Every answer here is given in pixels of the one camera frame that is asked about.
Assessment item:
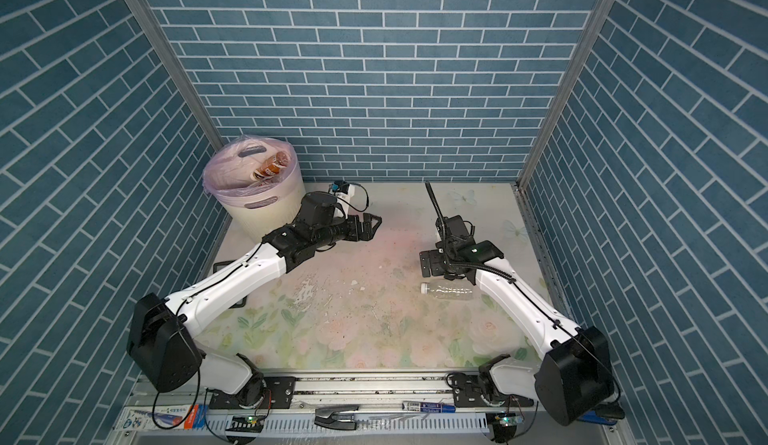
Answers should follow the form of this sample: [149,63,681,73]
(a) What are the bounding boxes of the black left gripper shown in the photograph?
[311,212,383,250]

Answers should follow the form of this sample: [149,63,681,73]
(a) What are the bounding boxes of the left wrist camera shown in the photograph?
[295,181,354,228]

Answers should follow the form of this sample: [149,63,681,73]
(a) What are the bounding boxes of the black calculator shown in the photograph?
[211,260,247,309]

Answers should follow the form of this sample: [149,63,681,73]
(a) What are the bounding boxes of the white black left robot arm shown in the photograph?
[127,213,382,395]

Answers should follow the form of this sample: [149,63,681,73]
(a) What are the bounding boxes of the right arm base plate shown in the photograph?
[445,372,535,408]

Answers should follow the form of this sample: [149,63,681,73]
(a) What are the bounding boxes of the white slotted cable duct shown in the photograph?
[207,413,490,438]

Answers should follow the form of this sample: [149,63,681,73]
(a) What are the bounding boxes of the brown coffee bottle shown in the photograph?
[252,151,291,180]

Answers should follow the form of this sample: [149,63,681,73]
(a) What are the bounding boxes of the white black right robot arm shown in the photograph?
[419,215,625,426]

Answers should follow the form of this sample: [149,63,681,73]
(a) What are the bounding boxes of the black pliers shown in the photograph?
[314,405,359,431]

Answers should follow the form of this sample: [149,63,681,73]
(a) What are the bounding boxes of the clear bottle white cap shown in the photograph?
[420,282,474,300]

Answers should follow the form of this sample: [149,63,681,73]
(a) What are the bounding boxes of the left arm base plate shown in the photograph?
[209,376,297,411]

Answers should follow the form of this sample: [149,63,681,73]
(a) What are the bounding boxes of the white red blue box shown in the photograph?
[115,404,208,431]

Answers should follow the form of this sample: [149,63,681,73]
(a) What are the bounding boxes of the cream bin with pink liner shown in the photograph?
[203,135,305,243]

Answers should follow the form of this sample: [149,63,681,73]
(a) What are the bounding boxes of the blue black hand tool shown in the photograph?
[578,404,626,427]

